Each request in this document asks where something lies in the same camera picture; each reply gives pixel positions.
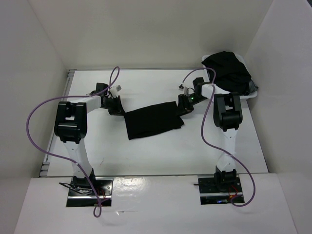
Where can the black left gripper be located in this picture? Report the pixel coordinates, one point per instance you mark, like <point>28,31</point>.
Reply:
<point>119,110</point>

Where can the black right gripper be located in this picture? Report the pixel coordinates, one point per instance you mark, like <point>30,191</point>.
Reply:
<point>183,107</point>

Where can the black skirt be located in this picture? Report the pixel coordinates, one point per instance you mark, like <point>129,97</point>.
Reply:
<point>152,120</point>

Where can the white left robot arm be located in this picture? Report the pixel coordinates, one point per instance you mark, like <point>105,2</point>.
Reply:
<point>71,127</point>

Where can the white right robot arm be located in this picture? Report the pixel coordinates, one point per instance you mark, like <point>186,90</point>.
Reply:
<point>227,116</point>

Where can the pile of black skirts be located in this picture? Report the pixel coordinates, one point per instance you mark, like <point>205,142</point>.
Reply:
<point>231,74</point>

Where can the white perforated plastic basket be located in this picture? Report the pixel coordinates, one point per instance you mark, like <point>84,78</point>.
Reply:
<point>221,91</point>

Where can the grey cloth in basket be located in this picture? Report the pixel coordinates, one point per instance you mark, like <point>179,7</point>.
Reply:
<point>250,88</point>

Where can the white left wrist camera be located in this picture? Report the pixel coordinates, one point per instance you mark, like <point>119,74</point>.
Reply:
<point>114,91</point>

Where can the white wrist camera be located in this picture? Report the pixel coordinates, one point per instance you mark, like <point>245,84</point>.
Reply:
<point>186,90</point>
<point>114,91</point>

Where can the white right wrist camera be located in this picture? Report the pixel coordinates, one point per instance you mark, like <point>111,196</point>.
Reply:
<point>186,90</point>

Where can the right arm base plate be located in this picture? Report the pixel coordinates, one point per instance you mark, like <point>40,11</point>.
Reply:
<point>210,195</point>

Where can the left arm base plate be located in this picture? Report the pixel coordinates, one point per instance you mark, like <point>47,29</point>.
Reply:
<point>86,197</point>

